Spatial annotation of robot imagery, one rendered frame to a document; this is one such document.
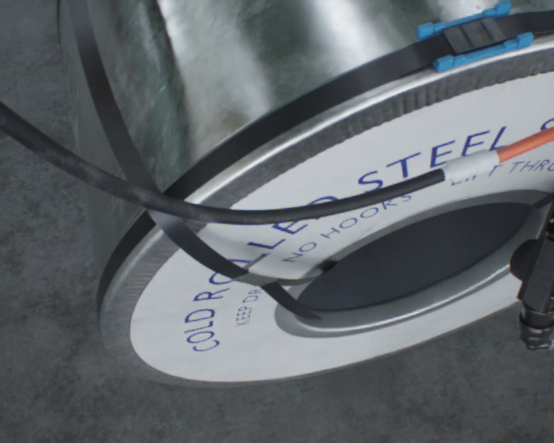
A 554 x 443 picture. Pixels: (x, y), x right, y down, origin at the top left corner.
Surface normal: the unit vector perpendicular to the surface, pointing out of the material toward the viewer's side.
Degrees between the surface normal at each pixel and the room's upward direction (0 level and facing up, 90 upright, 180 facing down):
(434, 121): 90
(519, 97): 90
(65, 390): 0
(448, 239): 40
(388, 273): 3
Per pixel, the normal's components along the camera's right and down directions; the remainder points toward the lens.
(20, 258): -0.07, -0.45
